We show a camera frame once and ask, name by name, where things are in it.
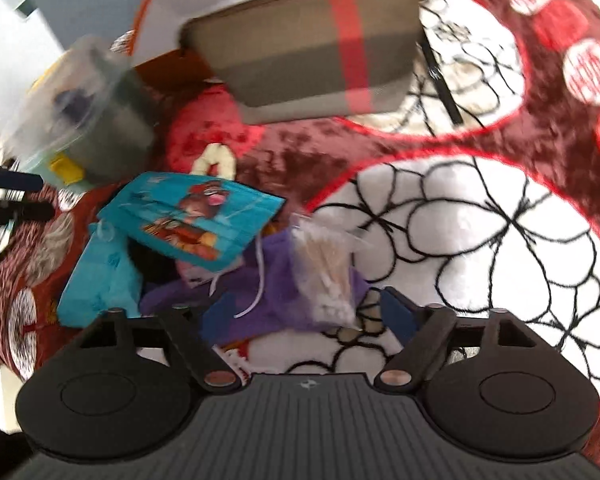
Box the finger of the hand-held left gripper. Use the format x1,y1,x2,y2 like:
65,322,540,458
0,159,45,194
0,197,55,239

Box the teal wet wipes pack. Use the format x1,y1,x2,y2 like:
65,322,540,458
57,227,143,326

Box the black pen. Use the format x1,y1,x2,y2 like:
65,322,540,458
417,35,465,126

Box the clear bag of cotton swabs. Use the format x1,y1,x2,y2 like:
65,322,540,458
287,212,366,333

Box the red floral printed blanket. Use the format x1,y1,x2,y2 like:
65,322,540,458
0,0,600,466

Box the brown pouch with red stripe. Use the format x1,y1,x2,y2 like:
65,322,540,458
180,0,428,123

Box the cream scrunchie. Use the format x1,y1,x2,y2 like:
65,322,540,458
190,144,238,179

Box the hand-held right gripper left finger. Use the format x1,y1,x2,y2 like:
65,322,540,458
77,292,243,395

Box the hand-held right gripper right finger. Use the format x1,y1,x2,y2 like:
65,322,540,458
374,286,538,393

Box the orange and white box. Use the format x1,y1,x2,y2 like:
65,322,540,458
130,0,352,83

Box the clear plastic container yellow latch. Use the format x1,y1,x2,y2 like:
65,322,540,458
10,35,157,187

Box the teal cartoon print mask pack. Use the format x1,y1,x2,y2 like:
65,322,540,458
98,171,287,263

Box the purple cloth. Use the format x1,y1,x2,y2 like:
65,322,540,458
140,232,371,343

